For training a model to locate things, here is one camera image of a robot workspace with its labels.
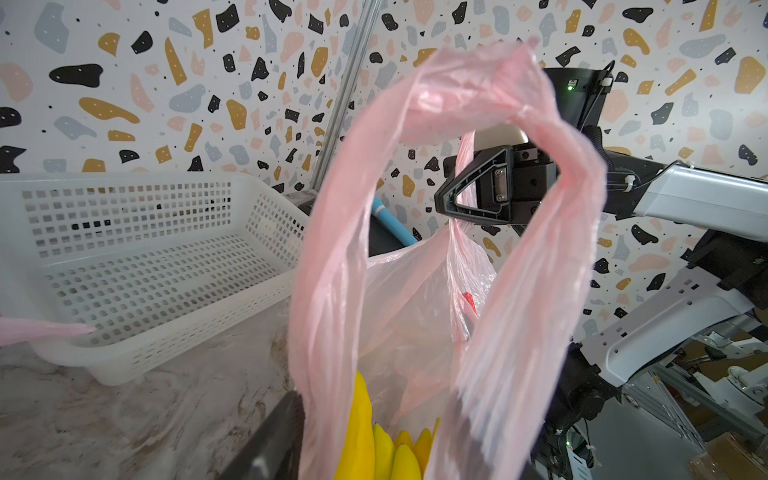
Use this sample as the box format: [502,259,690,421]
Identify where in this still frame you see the white plastic basket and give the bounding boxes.
[1,172,308,386]

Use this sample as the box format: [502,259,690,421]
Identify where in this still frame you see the pink plastic bag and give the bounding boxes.
[287,41,606,479]
[0,317,96,347]

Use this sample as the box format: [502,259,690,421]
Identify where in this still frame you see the yellow banana bunch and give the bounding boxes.
[334,372,429,480]

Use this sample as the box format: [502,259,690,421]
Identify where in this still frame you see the aluminium rail frame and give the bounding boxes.
[620,311,768,451]

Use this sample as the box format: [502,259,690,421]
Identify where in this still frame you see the greenish banana bunch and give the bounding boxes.
[390,418,441,480]

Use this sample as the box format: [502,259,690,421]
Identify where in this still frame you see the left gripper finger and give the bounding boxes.
[219,391,305,480]

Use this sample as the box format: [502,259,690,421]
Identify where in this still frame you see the black case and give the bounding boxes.
[287,190,406,257]

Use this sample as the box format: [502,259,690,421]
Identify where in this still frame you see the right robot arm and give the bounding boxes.
[533,67,767,479]

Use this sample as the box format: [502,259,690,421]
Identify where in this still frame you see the blue microphone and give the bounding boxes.
[372,197,418,247]

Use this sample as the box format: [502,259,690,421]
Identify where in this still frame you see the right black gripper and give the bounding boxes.
[434,143,559,226]

